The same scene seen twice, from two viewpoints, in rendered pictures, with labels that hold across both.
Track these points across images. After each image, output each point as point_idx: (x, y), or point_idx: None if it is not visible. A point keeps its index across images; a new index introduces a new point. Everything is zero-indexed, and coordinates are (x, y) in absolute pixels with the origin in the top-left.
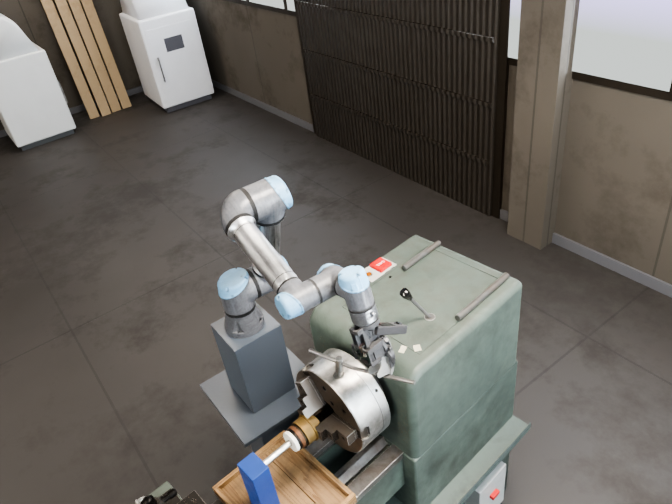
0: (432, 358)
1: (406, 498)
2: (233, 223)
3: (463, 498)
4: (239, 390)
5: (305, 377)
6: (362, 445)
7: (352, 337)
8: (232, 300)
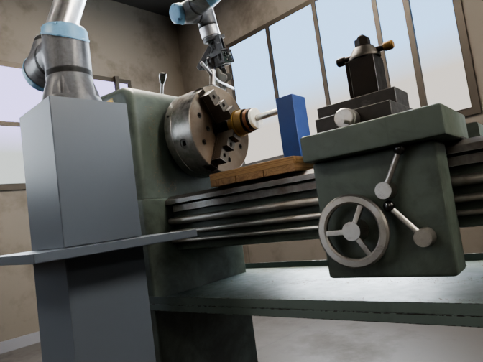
0: None
1: (236, 260)
2: None
3: None
4: (105, 217)
5: (205, 93)
6: (248, 141)
7: (221, 41)
8: (88, 46)
